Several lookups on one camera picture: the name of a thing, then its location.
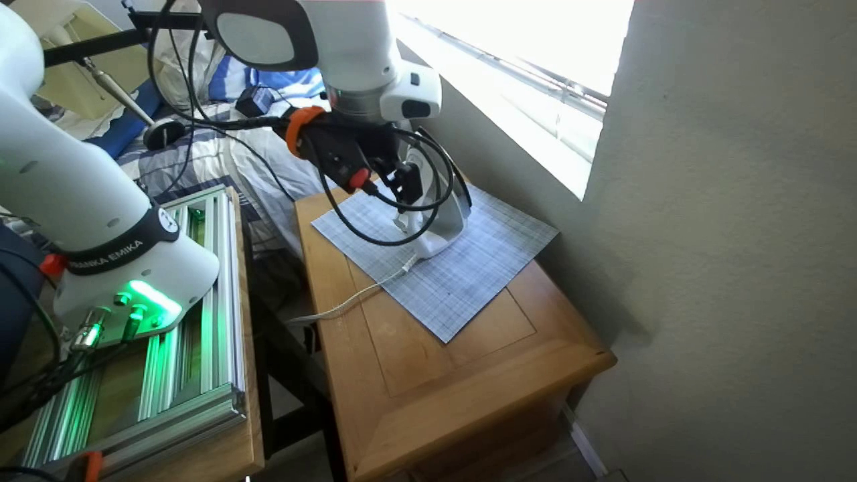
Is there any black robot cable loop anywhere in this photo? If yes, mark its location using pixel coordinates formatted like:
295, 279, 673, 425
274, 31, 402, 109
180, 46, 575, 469
315, 122, 477, 250

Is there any aluminium base frame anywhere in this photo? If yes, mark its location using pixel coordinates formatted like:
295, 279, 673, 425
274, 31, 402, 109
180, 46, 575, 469
22, 184, 250, 472

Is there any grey-blue woven placemat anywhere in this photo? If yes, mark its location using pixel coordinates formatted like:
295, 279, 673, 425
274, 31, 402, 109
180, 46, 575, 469
311, 181, 561, 346

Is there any white duvet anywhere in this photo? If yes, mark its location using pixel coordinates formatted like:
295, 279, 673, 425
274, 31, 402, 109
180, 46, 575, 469
141, 51, 358, 244

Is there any green lit metal rack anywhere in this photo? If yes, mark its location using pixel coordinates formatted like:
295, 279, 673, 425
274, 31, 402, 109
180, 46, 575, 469
0, 184, 269, 482

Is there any white window sill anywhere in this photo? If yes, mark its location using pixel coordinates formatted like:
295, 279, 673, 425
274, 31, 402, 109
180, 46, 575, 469
390, 0, 621, 201

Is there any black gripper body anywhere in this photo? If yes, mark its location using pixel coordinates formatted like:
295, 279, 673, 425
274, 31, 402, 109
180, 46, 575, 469
302, 113, 407, 192

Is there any olive green pillow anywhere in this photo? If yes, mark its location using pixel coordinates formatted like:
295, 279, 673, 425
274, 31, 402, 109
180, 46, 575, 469
37, 0, 168, 128

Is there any black camera boom rod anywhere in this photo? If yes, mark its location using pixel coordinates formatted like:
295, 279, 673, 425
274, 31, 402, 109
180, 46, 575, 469
44, 7, 211, 67

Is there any orange clamp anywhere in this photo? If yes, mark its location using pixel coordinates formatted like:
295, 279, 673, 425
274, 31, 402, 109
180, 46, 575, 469
76, 450, 107, 482

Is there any wooden nightstand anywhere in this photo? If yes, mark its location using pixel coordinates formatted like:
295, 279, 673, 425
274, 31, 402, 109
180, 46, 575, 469
293, 181, 621, 482

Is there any thin black cable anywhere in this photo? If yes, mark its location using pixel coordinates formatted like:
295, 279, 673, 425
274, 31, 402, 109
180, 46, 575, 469
145, 0, 302, 207

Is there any white iron power cord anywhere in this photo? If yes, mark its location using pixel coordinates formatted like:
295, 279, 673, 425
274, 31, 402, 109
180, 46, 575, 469
289, 250, 423, 327

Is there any dark blue cloth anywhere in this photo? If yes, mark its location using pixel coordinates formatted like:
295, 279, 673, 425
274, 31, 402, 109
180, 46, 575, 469
89, 82, 168, 160

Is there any blue white striped cloth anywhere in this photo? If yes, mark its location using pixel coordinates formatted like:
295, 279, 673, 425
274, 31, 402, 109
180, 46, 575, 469
208, 53, 332, 118

